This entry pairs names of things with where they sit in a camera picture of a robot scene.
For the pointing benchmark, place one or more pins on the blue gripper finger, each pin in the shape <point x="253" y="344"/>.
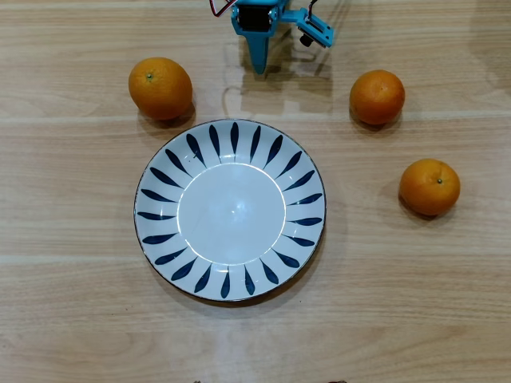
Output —
<point x="259" y="52"/>

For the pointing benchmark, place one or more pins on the large orange fruit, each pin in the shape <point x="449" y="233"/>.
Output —
<point x="159" y="89"/>

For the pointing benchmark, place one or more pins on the small scuffed orange fruit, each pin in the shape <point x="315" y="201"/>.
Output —
<point x="377" y="97"/>

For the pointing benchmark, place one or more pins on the medium smooth orange fruit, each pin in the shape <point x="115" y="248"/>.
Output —
<point x="429" y="187"/>

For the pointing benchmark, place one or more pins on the white plate with blue petals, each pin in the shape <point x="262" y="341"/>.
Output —
<point x="231" y="211"/>

